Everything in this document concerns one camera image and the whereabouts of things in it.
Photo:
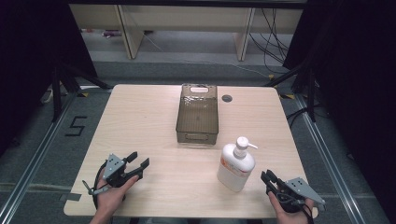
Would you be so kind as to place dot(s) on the dark curtain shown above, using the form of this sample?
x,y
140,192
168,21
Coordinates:
x,y
358,77
34,62

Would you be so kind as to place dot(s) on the aluminium floor rail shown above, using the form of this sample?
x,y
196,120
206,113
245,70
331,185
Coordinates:
x,y
330,161
34,158

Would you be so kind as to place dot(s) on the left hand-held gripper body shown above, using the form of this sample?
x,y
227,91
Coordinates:
x,y
112,166

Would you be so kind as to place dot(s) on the beige wooden desk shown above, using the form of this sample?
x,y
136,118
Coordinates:
x,y
186,18

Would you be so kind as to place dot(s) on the brown transparent plastic box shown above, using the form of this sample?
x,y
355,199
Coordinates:
x,y
197,119

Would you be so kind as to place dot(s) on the person's right hand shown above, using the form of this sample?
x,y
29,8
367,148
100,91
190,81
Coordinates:
x,y
289,217

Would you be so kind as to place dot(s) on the grey tape strip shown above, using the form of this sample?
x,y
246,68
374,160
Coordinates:
x,y
70,197

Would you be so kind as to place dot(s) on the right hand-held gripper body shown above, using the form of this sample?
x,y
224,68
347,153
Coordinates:
x,y
295,189

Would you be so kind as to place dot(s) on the white pump bottle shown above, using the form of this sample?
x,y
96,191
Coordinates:
x,y
235,169

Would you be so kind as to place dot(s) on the black metal stand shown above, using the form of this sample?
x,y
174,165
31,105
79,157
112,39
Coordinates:
x,y
57,93
311,93

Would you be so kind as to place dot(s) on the person's left hand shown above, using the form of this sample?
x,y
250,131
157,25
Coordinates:
x,y
110,199

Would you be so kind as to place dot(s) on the yellow black tape piece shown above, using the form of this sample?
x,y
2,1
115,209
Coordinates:
x,y
83,94
287,96

